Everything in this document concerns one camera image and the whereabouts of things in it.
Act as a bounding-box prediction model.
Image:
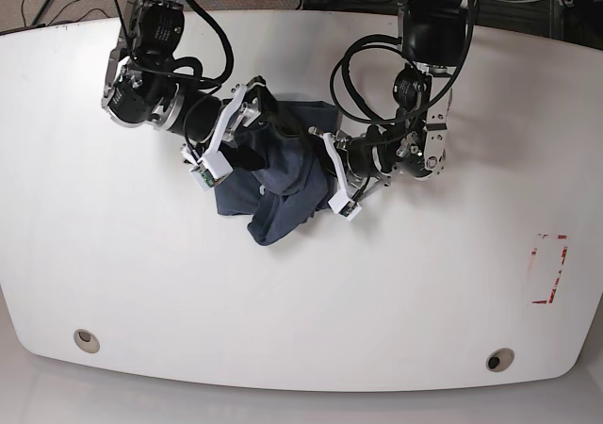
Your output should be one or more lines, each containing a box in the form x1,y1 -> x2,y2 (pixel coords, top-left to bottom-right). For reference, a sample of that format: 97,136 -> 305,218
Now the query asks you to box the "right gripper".
162,75 -> 303,171

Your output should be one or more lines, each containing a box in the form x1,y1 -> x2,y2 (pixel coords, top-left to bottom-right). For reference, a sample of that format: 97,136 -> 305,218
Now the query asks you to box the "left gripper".
307,125 -> 392,203

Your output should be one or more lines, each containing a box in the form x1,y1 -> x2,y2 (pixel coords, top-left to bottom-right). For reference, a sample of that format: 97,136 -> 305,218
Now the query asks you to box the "dark blue t-shirt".
215,101 -> 338,246

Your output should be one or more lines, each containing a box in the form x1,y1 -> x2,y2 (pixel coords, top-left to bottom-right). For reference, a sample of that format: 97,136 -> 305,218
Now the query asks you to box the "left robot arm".
310,0 -> 477,218

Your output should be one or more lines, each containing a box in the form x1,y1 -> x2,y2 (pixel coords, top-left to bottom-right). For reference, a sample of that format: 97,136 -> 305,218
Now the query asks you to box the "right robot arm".
102,0 -> 302,172

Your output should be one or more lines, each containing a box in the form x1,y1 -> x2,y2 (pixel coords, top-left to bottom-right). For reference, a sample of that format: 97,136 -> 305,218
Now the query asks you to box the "red tape rectangle marking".
528,234 -> 569,304

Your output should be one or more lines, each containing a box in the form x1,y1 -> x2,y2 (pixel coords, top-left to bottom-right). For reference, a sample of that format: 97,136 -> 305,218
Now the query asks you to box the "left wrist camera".
328,189 -> 363,221

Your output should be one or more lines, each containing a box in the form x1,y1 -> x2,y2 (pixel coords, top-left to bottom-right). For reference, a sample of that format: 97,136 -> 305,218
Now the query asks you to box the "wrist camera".
328,189 -> 363,221
189,151 -> 233,191

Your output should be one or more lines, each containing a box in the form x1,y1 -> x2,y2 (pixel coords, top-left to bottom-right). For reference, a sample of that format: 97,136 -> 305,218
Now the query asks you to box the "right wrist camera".
189,151 -> 233,191

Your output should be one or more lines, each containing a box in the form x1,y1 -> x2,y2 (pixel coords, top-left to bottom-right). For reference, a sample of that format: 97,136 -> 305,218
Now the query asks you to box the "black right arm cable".
103,0 -> 236,171

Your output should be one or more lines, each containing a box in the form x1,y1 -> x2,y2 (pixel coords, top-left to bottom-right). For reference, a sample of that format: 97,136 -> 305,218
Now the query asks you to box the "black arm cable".
328,0 -> 477,136
103,0 -> 236,171

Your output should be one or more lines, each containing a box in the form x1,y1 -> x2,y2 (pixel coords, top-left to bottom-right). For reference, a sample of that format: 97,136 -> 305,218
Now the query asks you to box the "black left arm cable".
328,0 -> 477,136

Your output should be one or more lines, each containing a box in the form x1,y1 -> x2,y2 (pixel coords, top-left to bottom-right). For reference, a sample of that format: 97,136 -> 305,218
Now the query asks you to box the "right table cable grommet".
486,348 -> 514,373

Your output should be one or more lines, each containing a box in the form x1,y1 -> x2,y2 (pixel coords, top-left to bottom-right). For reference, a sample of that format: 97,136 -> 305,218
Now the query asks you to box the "table cable grommet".
486,348 -> 514,373
73,329 -> 100,354

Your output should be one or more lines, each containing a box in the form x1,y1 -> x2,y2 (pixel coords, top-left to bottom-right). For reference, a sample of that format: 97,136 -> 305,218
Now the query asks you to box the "left table cable grommet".
73,329 -> 100,354

